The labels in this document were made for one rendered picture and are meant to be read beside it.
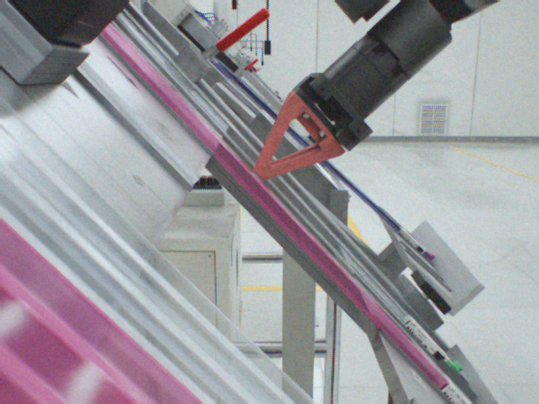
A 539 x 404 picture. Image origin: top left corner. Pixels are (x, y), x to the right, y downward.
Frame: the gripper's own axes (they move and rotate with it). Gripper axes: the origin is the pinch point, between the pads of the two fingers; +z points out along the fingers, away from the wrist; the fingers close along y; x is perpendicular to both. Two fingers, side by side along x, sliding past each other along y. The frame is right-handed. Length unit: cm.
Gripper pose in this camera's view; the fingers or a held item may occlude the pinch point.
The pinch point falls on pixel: (265, 167)
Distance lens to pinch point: 48.2
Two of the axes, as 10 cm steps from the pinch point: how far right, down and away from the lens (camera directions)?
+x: 6.8, 7.1, 1.9
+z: -7.4, 6.6, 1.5
